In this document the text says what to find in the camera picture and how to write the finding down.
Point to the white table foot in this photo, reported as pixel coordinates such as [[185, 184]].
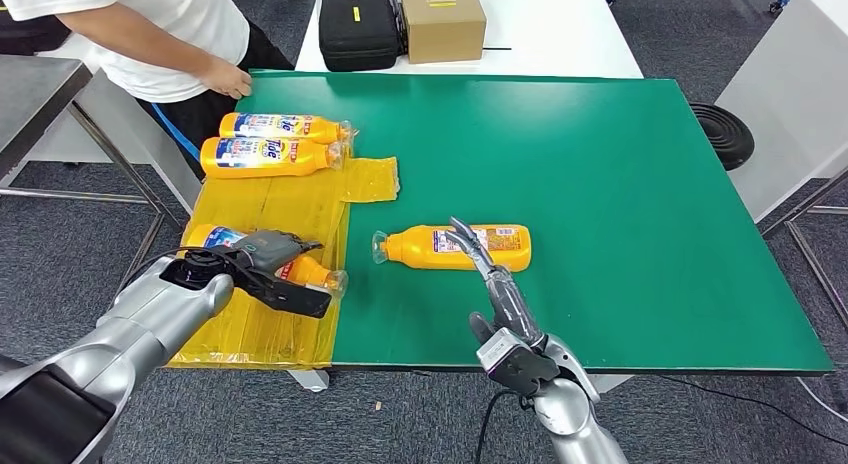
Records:
[[609, 383], [310, 379]]

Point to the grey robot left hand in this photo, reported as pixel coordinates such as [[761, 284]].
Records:
[[272, 249]]

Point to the white table with metal legs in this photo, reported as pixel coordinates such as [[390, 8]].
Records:
[[788, 83]]

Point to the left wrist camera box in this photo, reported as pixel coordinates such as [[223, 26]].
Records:
[[298, 300]]

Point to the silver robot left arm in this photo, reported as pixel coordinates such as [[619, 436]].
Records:
[[132, 335]]

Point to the person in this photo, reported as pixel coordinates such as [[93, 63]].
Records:
[[166, 44]]

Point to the person's right hand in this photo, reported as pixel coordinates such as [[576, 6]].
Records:
[[228, 80]]

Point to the black ribbed round stool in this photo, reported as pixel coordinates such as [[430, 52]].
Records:
[[721, 135]]

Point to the yellow plastic sheet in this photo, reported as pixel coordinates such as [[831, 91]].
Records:
[[278, 202]]

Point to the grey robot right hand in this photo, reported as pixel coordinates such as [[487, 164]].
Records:
[[513, 308]]

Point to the brown cardboard box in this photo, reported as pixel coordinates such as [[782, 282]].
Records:
[[444, 30]]

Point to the black hard case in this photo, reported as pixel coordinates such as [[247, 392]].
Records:
[[26, 37], [360, 37]]

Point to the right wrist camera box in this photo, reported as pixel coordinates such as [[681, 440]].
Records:
[[517, 368]]

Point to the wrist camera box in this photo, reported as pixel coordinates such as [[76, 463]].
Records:
[[298, 300], [517, 368]]

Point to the orange detergent bottle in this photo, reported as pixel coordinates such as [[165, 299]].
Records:
[[311, 272], [265, 167], [411, 252], [318, 135]]

